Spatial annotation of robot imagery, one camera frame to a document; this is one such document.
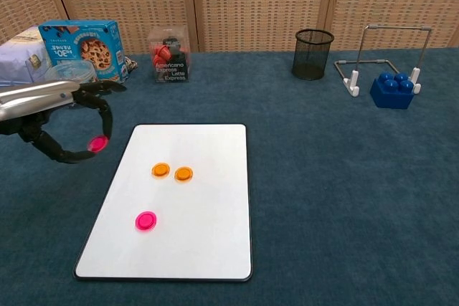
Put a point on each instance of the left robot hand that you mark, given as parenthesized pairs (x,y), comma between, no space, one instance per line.
(39,100)

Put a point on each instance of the pink disc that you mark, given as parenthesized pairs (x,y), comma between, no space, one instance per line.
(97,144)
(146,221)

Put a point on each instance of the orange disc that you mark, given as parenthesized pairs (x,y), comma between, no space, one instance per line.
(160,170)
(184,174)

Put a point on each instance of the white magnetic board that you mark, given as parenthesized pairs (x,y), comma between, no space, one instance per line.
(201,213)

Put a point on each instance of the clear jar of clips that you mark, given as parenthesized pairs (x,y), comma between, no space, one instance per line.
(71,71)

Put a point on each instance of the pale paper flour bag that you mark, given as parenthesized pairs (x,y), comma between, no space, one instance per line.
(18,62)

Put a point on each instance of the blue cookie box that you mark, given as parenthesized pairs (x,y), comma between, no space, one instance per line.
(82,48)

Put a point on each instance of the clear coffee capsule box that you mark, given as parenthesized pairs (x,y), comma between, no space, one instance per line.
(170,55)

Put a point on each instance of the woven bamboo folding screen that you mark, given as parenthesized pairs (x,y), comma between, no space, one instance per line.
(251,1)

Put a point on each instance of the black mesh pen cup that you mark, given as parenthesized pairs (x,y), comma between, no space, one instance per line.
(312,55)

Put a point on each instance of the blue felt table cover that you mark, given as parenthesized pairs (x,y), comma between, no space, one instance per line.
(322,177)

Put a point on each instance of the blue building block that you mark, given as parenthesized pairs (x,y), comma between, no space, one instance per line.
(391,92)

